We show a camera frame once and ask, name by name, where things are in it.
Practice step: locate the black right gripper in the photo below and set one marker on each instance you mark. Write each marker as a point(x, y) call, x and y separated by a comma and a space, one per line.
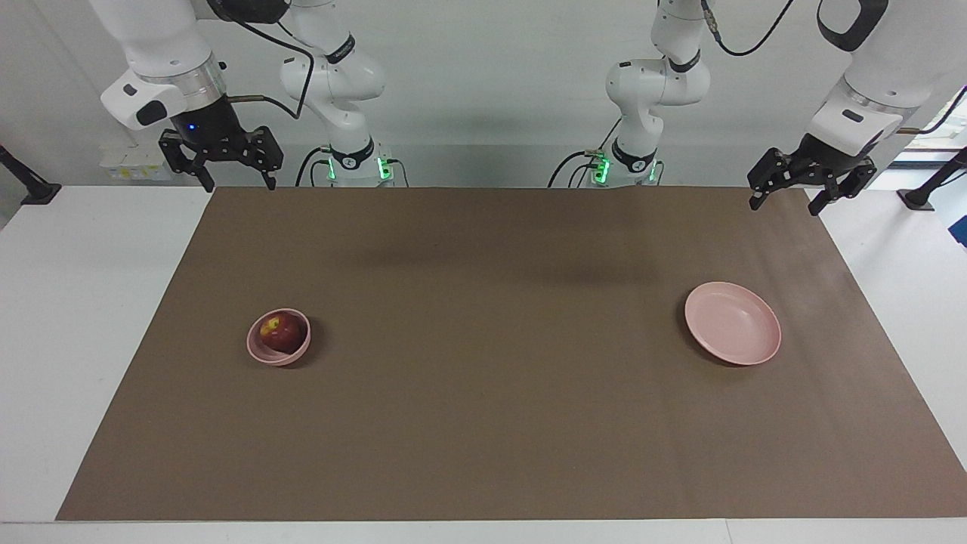
point(208, 132)

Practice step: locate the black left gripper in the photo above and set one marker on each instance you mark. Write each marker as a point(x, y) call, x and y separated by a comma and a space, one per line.
point(820, 159)

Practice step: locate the dark red apple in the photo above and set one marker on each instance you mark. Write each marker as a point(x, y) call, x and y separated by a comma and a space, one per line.
point(283, 334)

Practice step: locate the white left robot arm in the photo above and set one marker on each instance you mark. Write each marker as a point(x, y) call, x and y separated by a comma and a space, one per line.
point(884, 68)

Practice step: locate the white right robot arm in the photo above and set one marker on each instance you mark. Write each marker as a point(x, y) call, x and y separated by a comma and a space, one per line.
point(159, 45)

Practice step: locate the pink plate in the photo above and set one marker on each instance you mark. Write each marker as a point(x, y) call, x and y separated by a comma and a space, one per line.
point(733, 321)

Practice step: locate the pink bowl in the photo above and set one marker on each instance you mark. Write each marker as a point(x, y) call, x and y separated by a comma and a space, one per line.
point(276, 359)

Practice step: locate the black clamp stand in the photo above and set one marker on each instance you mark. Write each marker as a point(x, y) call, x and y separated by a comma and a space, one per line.
point(918, 198)
point(34, 193)

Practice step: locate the blue object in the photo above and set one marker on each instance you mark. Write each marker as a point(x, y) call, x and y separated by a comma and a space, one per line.
point(961, 230)

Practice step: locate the brown table mat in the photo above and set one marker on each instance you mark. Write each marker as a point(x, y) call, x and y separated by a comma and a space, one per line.
point(491, 363)

